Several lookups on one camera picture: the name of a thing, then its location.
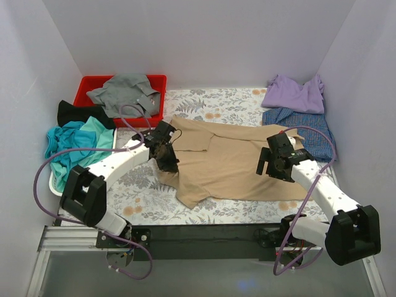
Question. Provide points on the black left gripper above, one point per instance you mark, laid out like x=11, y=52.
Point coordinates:
x=167, y=159

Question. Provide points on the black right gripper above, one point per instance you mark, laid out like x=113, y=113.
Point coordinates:
x=265, y=161

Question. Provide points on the beige polo shirt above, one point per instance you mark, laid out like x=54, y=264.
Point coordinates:
x=220, y=161

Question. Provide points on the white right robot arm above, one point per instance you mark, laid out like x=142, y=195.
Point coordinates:
x=352, y=231

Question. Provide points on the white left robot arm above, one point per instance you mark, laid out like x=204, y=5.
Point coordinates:
x=85, y=193

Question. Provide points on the blue checked shirt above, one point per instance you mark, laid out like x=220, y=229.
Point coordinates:
x=313, y=142

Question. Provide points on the lavender t shirt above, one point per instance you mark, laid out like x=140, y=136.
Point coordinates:
x=283, y=92

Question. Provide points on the mint green t shirt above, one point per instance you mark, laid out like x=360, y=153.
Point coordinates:
x=92, y=133

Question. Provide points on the grey button shirt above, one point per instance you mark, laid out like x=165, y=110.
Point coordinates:
x=128, y=94

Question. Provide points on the blue t shirt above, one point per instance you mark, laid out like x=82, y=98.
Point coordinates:
x=70, y=136

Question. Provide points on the black t shirt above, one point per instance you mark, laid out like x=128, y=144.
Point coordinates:
x=68, y=112

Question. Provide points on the white laundry basket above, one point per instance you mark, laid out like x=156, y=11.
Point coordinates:
x=57, y=185

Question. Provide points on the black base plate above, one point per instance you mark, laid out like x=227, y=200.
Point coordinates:
x=208, y=242

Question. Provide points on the aluminium mounting rail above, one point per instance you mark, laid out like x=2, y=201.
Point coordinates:
x=82, y=238

